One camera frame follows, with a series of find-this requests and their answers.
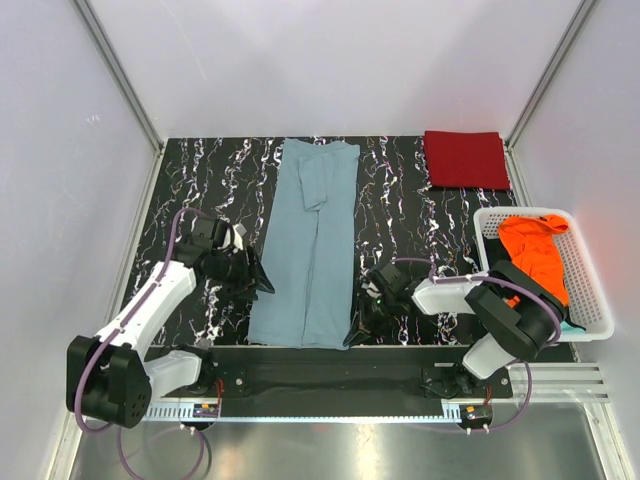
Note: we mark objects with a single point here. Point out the black garment in basket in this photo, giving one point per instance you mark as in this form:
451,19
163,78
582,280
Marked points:
495,251

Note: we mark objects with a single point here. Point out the aluminium frame rail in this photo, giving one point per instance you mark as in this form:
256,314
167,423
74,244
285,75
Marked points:
567,383

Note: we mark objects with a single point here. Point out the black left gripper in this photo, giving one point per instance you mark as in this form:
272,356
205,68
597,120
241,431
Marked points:
252,276

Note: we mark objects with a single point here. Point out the orange t-shirt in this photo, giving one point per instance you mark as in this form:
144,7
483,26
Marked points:
529,241

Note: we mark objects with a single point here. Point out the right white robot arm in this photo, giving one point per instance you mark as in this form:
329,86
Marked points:
519,315

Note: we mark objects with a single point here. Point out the right aluminium corner post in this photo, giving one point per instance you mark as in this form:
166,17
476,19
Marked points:
568,39

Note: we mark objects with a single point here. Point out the folded red t-shirt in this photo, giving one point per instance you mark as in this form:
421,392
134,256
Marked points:
466,160

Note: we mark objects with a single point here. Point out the aluminium corner post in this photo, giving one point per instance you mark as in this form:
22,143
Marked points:
108,54
568,39

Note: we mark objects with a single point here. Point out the light blue t-shirt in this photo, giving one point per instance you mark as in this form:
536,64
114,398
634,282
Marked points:
309,247

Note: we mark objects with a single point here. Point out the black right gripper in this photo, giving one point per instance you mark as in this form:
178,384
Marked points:
359,333

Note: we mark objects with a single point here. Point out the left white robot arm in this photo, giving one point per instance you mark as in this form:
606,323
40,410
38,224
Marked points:
109,377

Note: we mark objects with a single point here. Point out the white plastic laundry basket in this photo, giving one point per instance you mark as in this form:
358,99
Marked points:
587,303

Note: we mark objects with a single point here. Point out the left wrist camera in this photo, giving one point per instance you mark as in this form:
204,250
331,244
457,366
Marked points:
234,238

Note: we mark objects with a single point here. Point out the left aluminium corner post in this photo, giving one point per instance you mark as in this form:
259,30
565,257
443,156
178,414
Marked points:
108,54

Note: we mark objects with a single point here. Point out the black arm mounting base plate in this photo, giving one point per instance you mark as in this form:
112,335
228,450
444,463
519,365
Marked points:
370,381

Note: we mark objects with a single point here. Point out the teal t-shirt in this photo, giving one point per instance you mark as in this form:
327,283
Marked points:
571,328

